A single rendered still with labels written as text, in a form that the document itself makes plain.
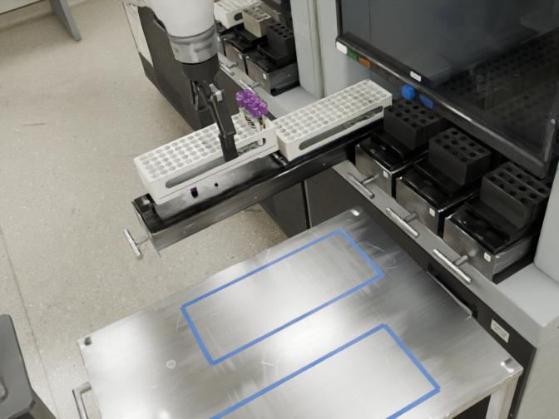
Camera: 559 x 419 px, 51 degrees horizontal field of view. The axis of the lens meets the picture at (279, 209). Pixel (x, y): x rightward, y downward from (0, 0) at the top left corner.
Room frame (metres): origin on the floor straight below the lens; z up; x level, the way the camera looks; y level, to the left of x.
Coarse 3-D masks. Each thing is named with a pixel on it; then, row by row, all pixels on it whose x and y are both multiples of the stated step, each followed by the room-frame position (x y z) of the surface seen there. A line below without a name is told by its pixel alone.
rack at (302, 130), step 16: (368, 80) 1.25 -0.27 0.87; (336, 96) 1.21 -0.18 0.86; (352, 96) 1.19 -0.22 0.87; (368, 96) 1.18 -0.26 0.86; (384, 96) 1.18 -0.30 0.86; (304, 112) 1.16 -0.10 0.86; (320, 112) 1.16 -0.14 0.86; (336, 112) 1.14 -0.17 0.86; (352, 112) 1.13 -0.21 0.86; (368, 112) 1.19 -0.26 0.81; (288, 128) 1.12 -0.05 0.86; (304, 128) 1.10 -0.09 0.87; (320, 128) 1.09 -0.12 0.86; (336, 128) 1.16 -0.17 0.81; (352, 128) 1.12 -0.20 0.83; (288, 144) 1.05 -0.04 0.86; (304, 144) 1.12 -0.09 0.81; (320, 144) 1.09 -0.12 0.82; (288, 160) 1.06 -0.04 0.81
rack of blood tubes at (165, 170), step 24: (240, 120) 1.09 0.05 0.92; (168, 144) 1.05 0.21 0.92; (192, 144) 1.03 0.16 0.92; (216, 144) 1.03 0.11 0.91; (240, 144) 1.01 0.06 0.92; (264, 144) 1.06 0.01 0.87; (144, 168) 0.98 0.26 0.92; (168, 168) 0.96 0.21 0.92; (192, 168) 0.96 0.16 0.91; (216, 168) 0.98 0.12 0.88; (168, 192) 0.94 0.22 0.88
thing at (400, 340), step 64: (256, 256) 0.77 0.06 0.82; (320, 256) 0.74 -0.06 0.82; (384, 256) 0.72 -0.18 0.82; (128, 320) 0.67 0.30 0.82; (192, 320) 0.65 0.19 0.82; (256, 320) 0.62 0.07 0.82; (320, 320) 0.60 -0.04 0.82; (384, 320) 0.58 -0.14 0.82; (448, 320) 0.56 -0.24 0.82; (128, 384) 0.54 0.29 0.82; (192, 384) 0.52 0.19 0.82; (256, 384) 0.50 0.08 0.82; (320, 384) 0.48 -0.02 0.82; (384, 384) 0.46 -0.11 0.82; (448, 384) 0.44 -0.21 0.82; (512, 384) 0.45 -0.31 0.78
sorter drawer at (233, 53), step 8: (224, 40) 1.72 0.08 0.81; (232, 40) 1.69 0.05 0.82; (240, 40) 1.67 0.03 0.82; (232, 48) 1.67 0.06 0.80; (240, 48) 1.63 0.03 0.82; (248, 48) 1.63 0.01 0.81; (256, 48) 1.63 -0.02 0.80; (232, 56) 1.68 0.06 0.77; (240, 56) 1.62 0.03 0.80; (248, 56) 1.61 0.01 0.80; (224, 64) 1.67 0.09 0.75; (232, 64) 1.66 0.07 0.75; (240, 64) 1.63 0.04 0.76; (232, 72) 1.61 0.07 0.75
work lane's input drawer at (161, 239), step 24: (336, 144) 1.09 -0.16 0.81; (240, 168) 1.07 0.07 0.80; (264, 168) 1.06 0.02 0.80; (288, 168) 1.04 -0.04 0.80; (312, 168) 1.05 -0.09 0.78; (192, 192) 1.02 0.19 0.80; (216, 192) 1.00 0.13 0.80; (240, 192) 0.99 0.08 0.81; (264, 192) 1.00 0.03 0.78; (144, 216) 0.95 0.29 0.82; (168, 216) 0.95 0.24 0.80; (192, 216) 0.94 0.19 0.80; (216, 216) 0.95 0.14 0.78; (144, 240) 0.95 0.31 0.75; (168, 240) 0.91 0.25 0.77
